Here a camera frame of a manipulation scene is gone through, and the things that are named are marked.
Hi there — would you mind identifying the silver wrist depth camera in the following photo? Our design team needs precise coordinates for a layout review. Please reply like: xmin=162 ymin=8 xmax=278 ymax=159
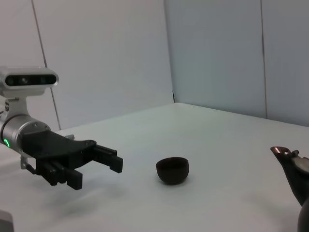
xmin=0 ymin=66 xmax=59 ymax=97

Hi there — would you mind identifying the black teapot with arched handle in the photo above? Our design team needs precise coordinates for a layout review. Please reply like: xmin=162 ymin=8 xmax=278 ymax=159
xmin=269 ymin=145 xmax=309 ymax=232

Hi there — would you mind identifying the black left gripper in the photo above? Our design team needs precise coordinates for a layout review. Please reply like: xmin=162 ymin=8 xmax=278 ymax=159
xmin=21 ymin=131 xmax=124 ymax=191

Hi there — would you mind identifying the small dark teacup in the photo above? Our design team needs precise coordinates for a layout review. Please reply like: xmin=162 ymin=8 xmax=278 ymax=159
xmin=155 ymin=157 xmax=190 ymax=186

